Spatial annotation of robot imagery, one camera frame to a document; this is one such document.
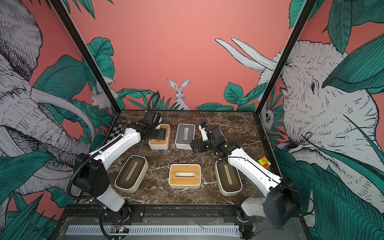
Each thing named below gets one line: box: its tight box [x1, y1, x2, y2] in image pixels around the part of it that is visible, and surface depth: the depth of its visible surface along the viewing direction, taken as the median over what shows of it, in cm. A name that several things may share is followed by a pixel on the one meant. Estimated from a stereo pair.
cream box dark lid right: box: [215, 160, 243, 197], surface depth 82 cm
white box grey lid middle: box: [175, 123, 196, 150], surface depth 103 cm
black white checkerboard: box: [105, 123, 124, 144], surface depth 106 cm
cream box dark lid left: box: [114, 154, 149, 194], surface depth 84 cm
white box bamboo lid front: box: [168, 163, 202, 189], surface depth 85 cm
